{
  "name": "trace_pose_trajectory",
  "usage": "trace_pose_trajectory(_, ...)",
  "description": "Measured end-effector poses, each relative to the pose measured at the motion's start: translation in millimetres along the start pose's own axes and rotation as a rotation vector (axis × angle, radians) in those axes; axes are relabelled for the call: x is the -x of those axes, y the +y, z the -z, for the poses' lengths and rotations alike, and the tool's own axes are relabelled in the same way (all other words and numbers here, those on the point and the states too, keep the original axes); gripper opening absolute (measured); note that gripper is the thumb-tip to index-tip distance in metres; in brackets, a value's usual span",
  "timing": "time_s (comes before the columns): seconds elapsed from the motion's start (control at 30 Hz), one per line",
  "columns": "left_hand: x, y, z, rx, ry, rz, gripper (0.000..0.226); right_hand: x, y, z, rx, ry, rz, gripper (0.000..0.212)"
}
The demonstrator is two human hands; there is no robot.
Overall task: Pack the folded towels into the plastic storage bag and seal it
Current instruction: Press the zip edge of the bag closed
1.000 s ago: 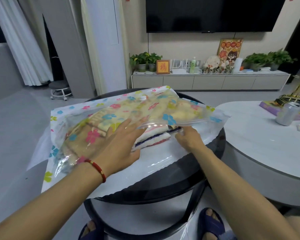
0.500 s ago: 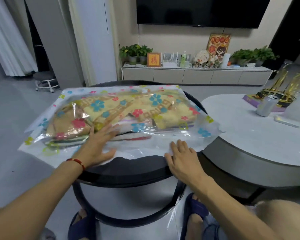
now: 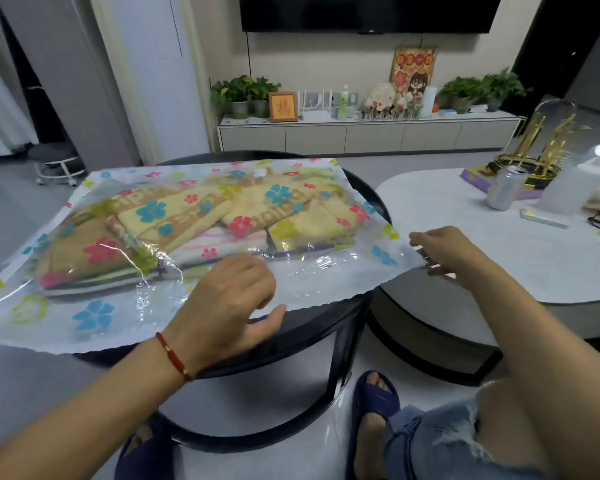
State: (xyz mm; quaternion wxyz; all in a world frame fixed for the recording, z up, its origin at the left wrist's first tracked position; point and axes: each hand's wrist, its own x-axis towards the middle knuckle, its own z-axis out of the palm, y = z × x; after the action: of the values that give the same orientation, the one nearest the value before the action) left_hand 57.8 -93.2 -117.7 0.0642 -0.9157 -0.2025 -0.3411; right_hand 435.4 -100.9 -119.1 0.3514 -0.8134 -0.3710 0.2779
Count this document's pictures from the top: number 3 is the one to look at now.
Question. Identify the translucent white plastic bag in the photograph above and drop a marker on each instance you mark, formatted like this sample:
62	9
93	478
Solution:
570	189

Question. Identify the white router with antennas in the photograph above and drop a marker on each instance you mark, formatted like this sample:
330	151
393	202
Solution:
315	114

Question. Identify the black round table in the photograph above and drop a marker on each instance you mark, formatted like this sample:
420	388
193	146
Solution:
305	334

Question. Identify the white standing air conditioner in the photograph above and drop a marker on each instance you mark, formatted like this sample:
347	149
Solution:
155	79

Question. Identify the green potted plant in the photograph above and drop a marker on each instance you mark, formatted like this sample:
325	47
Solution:
502	87
236	94
262	97
461	92

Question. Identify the white curtain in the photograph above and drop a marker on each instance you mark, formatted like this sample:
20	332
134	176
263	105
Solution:
2	119

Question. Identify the white cylinder container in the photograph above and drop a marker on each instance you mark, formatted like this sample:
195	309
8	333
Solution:
428	102

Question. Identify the silver drink can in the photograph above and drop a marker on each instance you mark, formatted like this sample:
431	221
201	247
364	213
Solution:
504	188

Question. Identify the white oval table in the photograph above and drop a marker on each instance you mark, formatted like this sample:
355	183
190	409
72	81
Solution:
530	254

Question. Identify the black wall television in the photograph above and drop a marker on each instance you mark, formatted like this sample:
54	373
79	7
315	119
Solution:
370	12

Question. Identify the person's left hand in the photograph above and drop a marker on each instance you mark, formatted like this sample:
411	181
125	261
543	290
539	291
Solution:
215	314

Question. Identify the purple flat box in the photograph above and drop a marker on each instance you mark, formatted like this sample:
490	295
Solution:
475	179

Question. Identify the person's left forearm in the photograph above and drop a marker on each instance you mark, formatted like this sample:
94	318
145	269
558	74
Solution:
90	409

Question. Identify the person's right fingers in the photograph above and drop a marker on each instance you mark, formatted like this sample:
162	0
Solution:
421	244

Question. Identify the person's left thumb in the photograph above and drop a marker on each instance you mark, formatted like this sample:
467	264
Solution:
269	322

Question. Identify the ripped blue jeans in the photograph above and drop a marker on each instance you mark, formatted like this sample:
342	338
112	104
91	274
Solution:
430	439

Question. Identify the green plastic bottle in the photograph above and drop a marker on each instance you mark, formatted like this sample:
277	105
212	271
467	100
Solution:
343	104

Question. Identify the white low media cabinet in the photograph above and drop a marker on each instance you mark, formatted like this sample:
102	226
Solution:
370	137

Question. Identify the grey round stool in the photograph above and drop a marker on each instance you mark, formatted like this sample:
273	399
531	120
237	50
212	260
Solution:
57	157

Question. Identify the clear flower-print storage bag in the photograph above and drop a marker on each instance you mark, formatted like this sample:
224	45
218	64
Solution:
305	279

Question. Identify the person's right hand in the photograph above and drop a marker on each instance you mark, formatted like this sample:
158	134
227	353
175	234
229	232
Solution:
452	254

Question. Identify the row of small figurines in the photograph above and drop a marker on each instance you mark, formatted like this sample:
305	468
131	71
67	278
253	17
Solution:
390	113

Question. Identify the yellow folded garment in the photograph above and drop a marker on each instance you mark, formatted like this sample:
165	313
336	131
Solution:
180	214

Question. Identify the white flat card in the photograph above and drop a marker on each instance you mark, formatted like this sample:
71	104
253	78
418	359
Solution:
542	217

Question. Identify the cartoon character poster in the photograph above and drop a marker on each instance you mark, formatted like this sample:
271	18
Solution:
414	69

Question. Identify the round white plush figure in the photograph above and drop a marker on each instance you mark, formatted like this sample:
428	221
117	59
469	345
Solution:
379	96

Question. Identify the person's right forearm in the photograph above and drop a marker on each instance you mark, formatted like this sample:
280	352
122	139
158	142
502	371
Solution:
545	364

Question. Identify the wooden picture frame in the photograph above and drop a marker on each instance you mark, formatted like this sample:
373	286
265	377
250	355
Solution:
283	107

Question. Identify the blue slipper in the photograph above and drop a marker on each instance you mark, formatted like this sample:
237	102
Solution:
367	394
152	459

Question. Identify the gold ornament in glass dome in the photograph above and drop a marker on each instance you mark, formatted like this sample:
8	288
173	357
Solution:
540	144

